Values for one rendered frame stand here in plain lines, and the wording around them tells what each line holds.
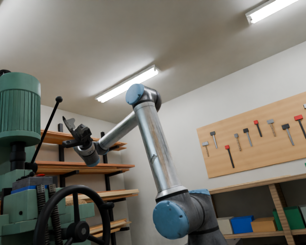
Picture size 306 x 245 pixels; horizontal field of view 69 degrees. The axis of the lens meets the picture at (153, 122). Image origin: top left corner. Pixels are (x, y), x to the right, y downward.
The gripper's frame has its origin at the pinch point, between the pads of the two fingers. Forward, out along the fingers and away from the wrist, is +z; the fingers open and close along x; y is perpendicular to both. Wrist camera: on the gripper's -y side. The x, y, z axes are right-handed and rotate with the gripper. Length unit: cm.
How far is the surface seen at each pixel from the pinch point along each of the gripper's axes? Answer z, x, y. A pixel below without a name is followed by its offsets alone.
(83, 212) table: -17.3, 35.6, -24.0
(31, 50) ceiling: -18, -177, 58
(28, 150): -10.1, -12.9, -21.9
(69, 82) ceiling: -87, -198, 93
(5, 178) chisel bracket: 1.3, 9.5, -37.0
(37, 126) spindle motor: 10.4, 4.1, -14.9
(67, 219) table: -2, 44, -31
